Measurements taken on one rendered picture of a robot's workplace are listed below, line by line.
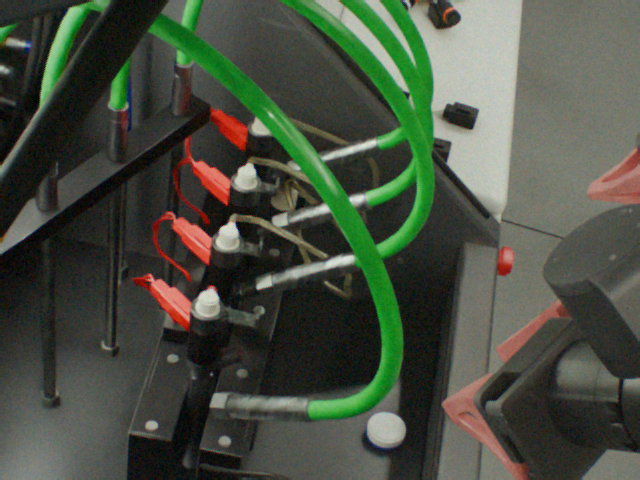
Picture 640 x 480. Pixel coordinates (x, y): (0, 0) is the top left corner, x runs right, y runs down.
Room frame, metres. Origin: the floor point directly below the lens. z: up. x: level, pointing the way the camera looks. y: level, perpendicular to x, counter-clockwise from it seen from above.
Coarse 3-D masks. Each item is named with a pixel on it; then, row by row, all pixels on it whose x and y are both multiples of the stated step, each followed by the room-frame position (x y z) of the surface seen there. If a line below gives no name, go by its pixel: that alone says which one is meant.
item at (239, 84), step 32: (96, 0) 0.68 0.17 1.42; (0, 32) 0.71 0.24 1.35; (160, 32) 0.66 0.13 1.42; (192, 32) 0.66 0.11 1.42; (224, 64) 0.64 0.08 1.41; (256, 96) 0.63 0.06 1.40; (288, 128) 0.62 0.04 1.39; (320, 160) 0.62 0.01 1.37; (320, 192) 0.61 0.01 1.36; (352, 224) 0.60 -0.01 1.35; (384, 288) 0.59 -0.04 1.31; (384, 320) 0.58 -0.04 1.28; (384, 352) 0.58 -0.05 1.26; (384, 384) 0.58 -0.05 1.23; (320, 416) 0.59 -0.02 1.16; (352, 416) 0.59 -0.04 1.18
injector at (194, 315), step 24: (192, 312) 0.73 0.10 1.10; (192, 336) 0.72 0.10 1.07; (216, 336) 0.72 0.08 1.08; (192, 360) 0.72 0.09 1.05; (216, 360) 0.73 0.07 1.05; (240, 360) 0.73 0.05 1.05; (192, 384) 0.72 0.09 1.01; (192, 408) 0.73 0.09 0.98; (192, 432) 0.72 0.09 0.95; (192, 456) 0.73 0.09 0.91
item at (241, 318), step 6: (228, 312) 0.74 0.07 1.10; (234, 312) 0.74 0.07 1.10; (240, 312) 0.74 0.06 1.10; (246, 312) 0.74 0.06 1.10; (222, 318) 0.73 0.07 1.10; (228, 318) 0.73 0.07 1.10; (234, 318) 0.73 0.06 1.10; (240, 318) 0.73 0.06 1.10; (246, 318) 0.73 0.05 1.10; (252, 318) 0.73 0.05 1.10; (240, 324) 0.73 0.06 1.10; (246, 324) 0.73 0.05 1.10; (252, 324) 0.73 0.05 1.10
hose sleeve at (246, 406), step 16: (240, 400) 0.62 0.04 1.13; (256, 400) 0.62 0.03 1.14; (272, 400) 0.62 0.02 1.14; (288, 400) 0.61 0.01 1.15; (304, 400) 0.61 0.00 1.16; (240, 416) 0.62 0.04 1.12; (256, 416) 0.61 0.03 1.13; (272, 416) 0.61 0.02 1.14; (288, 416) 0.60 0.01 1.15; (304, 416) 0.60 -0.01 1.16
